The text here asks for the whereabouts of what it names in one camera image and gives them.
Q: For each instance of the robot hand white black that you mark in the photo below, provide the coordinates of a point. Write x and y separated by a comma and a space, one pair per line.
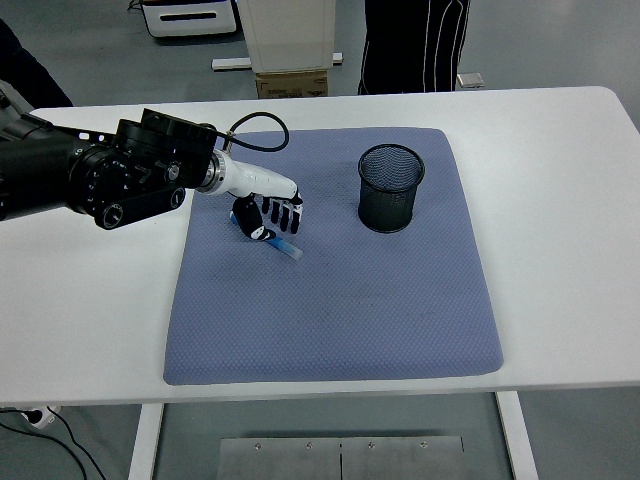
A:
255, 180

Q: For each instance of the blue marker with clear cap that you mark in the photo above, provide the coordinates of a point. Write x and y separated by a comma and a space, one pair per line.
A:
287, 248

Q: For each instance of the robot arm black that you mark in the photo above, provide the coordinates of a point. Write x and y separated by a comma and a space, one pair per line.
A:
75, 170

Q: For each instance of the black mesh pen holder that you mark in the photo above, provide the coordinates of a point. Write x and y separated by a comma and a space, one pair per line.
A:
390, 210

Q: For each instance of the brown cardboard box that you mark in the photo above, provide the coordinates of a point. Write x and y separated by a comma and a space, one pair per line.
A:
292, 85

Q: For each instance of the white base bar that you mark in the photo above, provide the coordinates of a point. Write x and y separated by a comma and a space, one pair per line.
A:
230, 63

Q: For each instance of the blue-grey quilted mat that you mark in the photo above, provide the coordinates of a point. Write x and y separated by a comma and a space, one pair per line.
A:
325, 310

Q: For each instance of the white box appliance with slot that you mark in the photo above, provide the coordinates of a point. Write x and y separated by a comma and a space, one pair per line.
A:
190, 20

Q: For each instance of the person in striped trousers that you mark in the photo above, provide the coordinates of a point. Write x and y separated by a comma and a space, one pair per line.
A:
415, 45

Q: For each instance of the small grey floor plate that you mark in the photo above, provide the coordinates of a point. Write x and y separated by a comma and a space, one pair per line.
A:
470, 80

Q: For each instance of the person in dark clothing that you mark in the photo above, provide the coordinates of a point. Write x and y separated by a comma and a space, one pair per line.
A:
30, 75

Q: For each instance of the grey metal plate with screws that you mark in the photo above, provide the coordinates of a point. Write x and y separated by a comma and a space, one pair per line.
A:
300, 457

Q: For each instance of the white table leg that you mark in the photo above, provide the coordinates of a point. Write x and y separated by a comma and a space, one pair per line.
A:
145, 440
517, 440

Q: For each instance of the white power strip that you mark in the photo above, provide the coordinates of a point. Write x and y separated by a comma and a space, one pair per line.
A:
40, 417

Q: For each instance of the white pedestal cabinet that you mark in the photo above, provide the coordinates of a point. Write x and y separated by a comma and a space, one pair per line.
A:
287, 35

